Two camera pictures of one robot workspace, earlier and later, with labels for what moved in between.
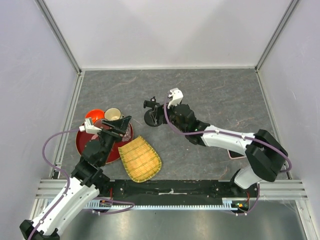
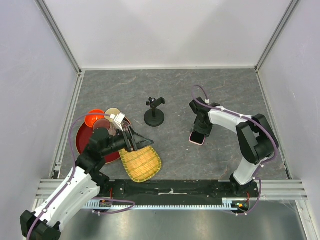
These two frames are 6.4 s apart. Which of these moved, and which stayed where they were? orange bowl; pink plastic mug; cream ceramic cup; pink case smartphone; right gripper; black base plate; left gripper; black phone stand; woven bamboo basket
Moved: black phone stand; pink case smartphone; right gripper; left gripper
Stayed: cream ceramic cup; pink plastic mug; black base plate; orange bowl; woven bamboo basket
